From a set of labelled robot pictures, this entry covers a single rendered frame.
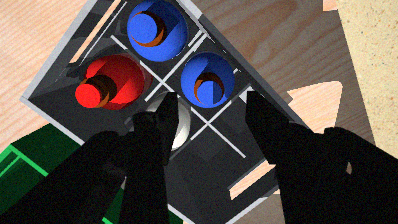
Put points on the green crate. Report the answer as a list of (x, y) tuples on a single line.
[(39, 153)]

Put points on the dark grey plastic crate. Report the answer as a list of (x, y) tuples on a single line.
[(220, 150)]

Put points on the red bottle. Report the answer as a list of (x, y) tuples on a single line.
[(113, 82)]

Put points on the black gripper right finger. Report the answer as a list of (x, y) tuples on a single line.
[(314, 186)]

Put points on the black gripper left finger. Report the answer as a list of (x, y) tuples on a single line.
[(76, 192)]

